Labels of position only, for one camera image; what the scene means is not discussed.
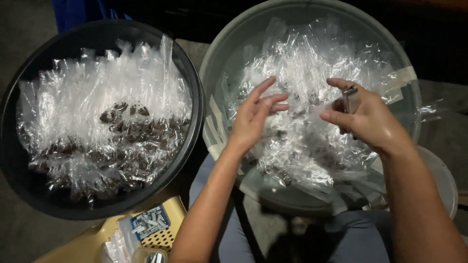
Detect person's right hand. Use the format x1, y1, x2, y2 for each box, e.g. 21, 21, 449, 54
319, 78, 415, 156

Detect person's left hand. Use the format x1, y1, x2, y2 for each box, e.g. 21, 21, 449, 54
227, 76, 290, 153

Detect small metal stapler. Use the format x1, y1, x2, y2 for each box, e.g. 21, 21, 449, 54
342, 85, 360, 141

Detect heap of crumpled clear packets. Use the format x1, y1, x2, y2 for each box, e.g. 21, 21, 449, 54
219, 16, 445, 205

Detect grey round plastic basin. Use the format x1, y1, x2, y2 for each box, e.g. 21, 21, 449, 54
199, 0, 423, 218

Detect beige tape patch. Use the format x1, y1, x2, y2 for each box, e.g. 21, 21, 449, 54
383, 66, 418, 105
202, 94, 230, 161

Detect pile of brown-filled clear packets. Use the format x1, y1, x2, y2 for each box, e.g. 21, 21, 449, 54
16, 35, 193, 203

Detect blue staples box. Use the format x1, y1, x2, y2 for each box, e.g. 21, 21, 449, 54
130, 205, 171, 241

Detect pile of grey staple strips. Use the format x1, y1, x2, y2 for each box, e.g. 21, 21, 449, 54
132, 207, 168, 234

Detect white plastic bucket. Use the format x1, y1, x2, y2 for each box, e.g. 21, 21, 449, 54
369, 146, 458, 220

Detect clear plastic lid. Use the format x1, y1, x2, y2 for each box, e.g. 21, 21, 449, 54
117, 216, 143, 253

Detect blue plastic container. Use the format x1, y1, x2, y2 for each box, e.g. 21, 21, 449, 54
51, 0, 132, 33

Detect clear plastic container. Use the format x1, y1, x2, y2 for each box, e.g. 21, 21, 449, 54
131, 246, 169, 263

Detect stack of white paper slips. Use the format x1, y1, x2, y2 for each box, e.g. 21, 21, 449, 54
100, 230, 132, 263

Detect yellow plastic stool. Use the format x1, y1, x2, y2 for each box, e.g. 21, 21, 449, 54
33, 195, 187, 263

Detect black round plastic basin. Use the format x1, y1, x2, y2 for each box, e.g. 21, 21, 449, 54
0, 19, 205, 221

